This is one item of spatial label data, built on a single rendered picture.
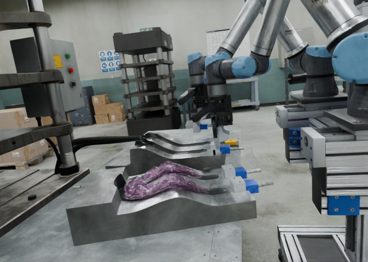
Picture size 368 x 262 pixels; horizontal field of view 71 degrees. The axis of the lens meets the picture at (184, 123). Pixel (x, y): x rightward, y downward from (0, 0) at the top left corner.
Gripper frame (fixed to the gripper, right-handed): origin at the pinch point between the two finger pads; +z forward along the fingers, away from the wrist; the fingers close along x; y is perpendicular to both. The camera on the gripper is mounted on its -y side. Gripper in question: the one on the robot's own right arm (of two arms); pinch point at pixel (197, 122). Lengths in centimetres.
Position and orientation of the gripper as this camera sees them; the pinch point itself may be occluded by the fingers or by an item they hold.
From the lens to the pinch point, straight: 135.0
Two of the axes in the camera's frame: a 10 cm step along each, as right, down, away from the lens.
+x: 2.1, -2.2, 9.5
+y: 9.7, -0.7, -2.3
